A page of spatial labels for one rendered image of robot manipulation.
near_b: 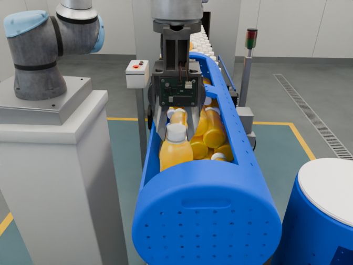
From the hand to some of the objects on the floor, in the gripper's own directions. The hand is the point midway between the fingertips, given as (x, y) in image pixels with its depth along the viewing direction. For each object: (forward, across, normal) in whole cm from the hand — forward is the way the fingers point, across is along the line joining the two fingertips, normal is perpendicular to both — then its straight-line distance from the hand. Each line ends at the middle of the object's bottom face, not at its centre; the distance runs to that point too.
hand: (176, 132), depth 51 cm
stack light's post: (+126, +42, +120) cm, 179 cm away
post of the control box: (+126, -22, +102) cm, 164 cm away
